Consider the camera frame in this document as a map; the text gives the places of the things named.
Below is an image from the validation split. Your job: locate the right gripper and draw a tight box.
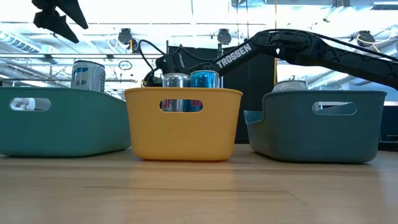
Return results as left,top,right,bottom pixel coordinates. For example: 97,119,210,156
141,53,184,88

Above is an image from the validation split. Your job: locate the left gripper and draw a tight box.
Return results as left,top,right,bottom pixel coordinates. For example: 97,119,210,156
30,0,89,44

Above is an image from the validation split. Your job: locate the blue silver Red Bull can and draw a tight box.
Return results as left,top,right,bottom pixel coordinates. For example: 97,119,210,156
162,72,192,113
190,70,220,113

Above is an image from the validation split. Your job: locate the white blue Celsius can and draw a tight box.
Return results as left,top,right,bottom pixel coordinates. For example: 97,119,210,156
70,60,106,93

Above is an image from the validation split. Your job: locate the yellow plastic bin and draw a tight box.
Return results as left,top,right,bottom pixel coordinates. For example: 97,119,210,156
124,87,243,162

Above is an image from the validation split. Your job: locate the teal plastic bin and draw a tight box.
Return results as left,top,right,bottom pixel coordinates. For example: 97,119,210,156
0,86,132,158

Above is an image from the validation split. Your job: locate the dark blue plastic bin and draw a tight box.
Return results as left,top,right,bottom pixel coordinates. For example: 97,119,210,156
243,90,388,165

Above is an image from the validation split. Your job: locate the grey horizontal pipe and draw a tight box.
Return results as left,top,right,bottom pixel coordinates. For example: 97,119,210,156
0,78,137,84

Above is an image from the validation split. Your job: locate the black folding divider screen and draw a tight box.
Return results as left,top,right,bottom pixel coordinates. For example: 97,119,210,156
165,40,277,146

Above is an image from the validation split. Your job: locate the dark blue partition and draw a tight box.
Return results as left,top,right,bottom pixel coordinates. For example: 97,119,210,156
379,105,398,143

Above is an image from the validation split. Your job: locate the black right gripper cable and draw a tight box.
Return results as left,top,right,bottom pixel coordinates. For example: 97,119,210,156
137,39,167,73

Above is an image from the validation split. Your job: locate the black hanging cable loop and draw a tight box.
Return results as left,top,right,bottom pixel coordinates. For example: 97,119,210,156
118,60,134,72

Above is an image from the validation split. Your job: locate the black hanging cable reel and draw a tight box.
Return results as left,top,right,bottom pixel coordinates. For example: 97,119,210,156
117,28,142,54
356,30,392,49
216,28,233,46

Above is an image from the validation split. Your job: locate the black aluminium table frame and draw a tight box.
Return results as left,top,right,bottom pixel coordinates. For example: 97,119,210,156
377,141,398,152

